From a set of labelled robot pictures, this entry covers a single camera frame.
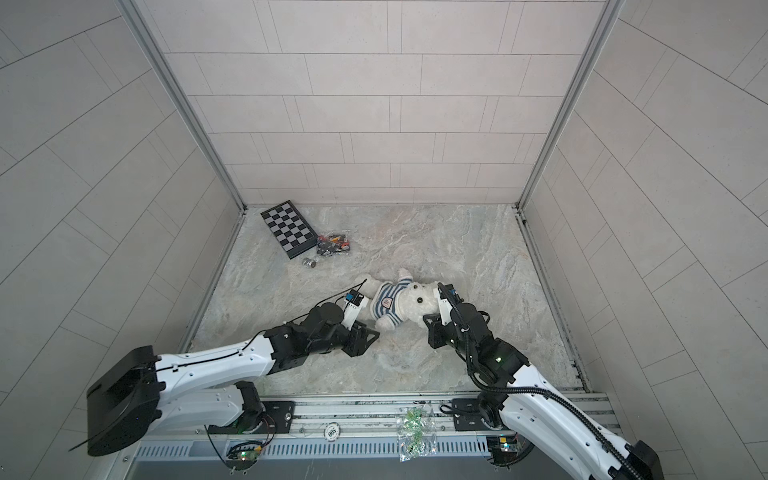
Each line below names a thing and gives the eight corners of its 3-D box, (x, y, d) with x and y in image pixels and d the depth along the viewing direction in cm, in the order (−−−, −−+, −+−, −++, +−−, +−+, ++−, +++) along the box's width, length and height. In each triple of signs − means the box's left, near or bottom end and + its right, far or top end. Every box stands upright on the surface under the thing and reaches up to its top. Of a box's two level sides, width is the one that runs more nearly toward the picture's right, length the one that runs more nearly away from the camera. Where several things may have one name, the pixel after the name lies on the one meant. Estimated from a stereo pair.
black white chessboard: (289, 260, 102) (287, 254, 99) (263, 219, 114) (260, 213, 111) (321, 242, 107) (319, 237, 104) (292, 205, 119) (290, 199, 116)
